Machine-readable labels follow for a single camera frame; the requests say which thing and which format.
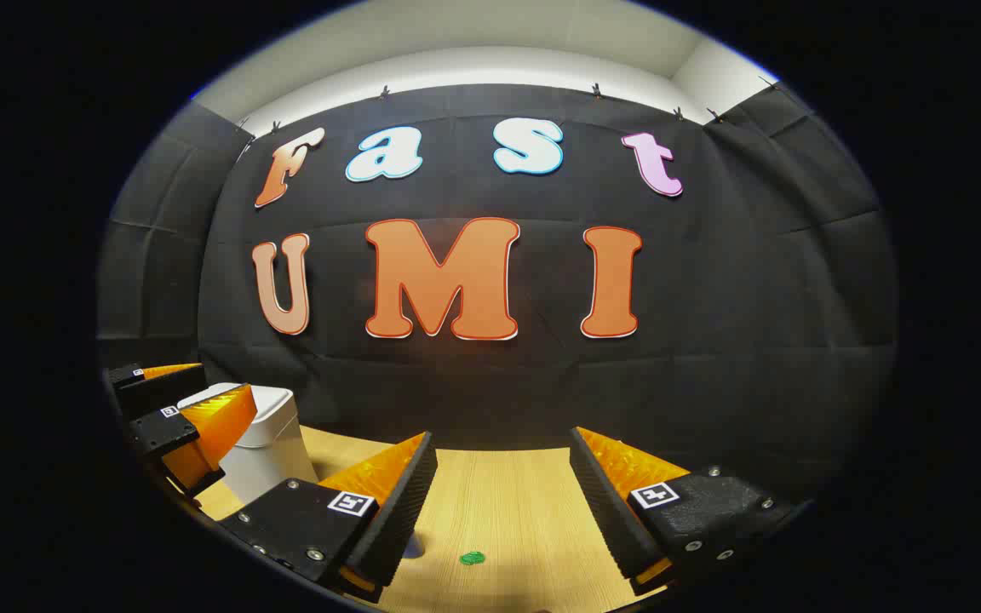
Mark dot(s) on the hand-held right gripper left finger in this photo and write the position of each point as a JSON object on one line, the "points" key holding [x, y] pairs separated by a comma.
{"points": [[397, 511]]}

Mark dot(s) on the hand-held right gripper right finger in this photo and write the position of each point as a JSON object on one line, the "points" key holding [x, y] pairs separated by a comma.
{"points": [[605, 502]]}

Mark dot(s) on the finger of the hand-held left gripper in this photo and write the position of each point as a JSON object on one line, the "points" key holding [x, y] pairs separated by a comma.
{"points": [[163, 434], [154, 392]]}

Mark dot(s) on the silver blue pop can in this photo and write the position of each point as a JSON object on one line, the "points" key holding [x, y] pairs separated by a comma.
{"points": [[416, 546]]}

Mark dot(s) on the green paper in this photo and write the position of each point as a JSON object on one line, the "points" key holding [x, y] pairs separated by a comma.
{"points": [[472, 558]]}

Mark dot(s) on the white desktop garbage bin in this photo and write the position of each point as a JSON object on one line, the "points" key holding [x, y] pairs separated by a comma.
{"points": [[273, 460]]}

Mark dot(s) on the wooden desktop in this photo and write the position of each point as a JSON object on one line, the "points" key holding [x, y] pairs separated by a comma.
{"points": [[507, 502]]}

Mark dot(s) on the black backdrop cloth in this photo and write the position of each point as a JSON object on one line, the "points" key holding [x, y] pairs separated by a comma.
{"points": [[712, 340]]}

